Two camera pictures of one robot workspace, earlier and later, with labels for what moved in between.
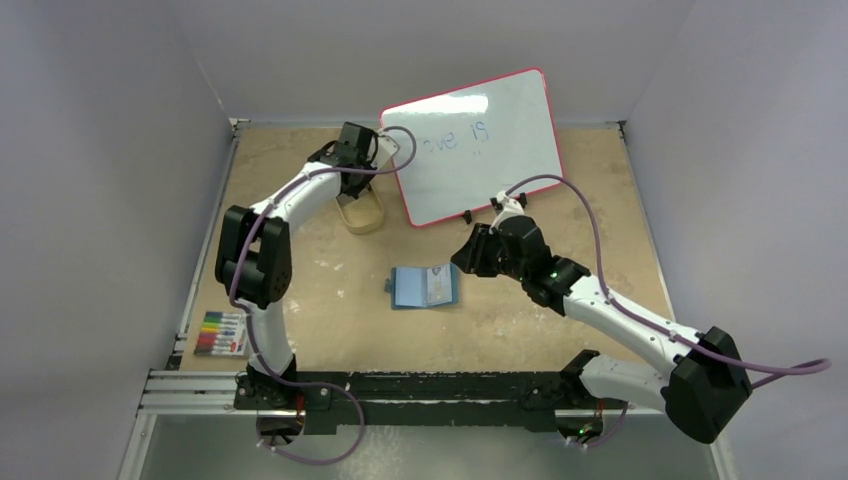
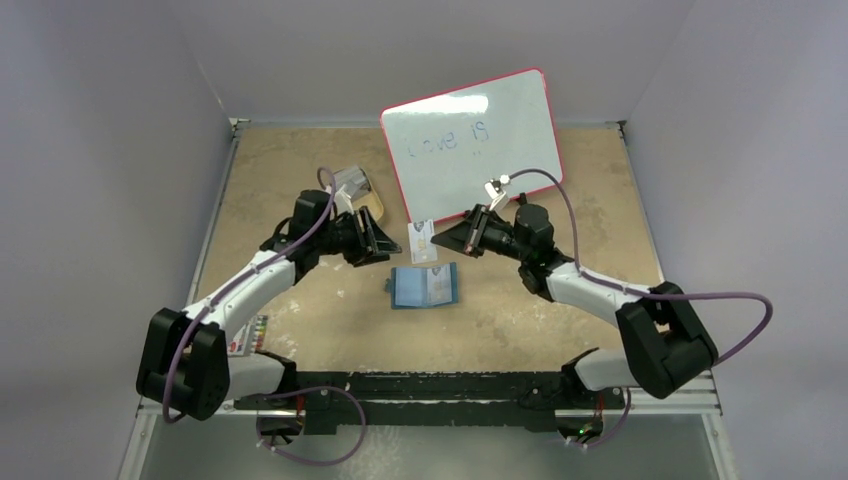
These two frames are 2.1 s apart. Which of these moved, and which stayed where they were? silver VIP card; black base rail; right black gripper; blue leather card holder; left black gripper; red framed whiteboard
Moved: right black gripper; left black gripper
Stayed: blue leather card holder; black base rail; red framed whiteboard; silver VIP card
